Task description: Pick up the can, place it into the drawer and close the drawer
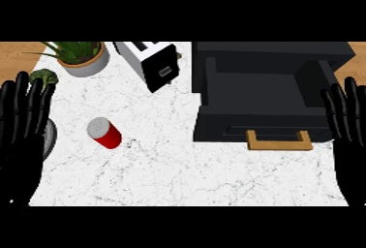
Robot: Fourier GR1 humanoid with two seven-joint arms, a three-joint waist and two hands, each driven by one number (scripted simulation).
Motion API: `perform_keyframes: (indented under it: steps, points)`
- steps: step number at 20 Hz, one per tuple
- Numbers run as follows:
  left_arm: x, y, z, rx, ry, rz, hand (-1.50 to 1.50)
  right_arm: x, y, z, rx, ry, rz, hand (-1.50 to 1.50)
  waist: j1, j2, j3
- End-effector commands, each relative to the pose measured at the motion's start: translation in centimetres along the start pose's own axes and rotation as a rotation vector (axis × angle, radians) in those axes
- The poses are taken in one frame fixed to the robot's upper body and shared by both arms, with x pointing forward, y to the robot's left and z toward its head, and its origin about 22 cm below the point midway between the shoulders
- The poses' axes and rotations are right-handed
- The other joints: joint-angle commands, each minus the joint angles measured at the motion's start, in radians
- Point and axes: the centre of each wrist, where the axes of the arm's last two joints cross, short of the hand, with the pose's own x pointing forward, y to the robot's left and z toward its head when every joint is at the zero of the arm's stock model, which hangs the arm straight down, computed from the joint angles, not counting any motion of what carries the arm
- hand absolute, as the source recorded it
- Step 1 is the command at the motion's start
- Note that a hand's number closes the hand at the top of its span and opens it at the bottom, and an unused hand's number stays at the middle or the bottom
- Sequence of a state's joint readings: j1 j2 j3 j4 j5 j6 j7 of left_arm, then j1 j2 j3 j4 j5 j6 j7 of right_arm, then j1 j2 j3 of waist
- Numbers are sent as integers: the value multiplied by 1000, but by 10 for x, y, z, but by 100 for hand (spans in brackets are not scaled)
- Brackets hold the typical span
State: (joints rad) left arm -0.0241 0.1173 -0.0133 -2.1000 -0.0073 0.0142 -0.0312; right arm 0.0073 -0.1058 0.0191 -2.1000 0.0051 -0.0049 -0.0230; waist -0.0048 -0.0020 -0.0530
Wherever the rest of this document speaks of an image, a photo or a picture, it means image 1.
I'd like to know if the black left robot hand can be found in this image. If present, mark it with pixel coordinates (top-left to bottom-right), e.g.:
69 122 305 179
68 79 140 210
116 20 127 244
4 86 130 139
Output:
0 71 57 207

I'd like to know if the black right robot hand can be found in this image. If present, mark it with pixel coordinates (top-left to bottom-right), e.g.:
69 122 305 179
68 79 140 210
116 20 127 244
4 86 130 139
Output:
319 76 366 207

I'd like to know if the red can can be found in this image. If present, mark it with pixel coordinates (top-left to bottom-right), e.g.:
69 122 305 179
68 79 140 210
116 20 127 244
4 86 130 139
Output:
85 116 122 150

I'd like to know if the dark grey open drawer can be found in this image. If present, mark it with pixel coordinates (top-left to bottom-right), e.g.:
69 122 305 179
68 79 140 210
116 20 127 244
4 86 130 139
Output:
192 57 341 143

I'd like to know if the grey round plate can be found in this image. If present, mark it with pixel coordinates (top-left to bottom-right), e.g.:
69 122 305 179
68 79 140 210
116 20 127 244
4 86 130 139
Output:
41 117 59 161

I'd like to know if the green broccoli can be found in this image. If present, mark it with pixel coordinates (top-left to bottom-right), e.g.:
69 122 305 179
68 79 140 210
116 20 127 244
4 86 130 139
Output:
28 68 60 92

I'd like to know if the potted green plant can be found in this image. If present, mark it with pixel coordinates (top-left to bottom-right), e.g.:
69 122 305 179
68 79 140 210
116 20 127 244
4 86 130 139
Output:
24 42 112 78

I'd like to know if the dark grey cabinet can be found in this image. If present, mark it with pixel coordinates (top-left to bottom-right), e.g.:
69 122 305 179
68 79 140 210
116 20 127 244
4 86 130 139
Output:
192 42 357 108

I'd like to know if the white and black toaster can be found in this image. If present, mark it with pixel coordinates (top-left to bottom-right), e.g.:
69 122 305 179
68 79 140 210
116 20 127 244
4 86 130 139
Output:
114 42 181 94

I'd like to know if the wooden drawer handle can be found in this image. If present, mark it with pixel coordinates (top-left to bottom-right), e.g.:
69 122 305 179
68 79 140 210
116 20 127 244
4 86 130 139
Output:
245 129 314 151

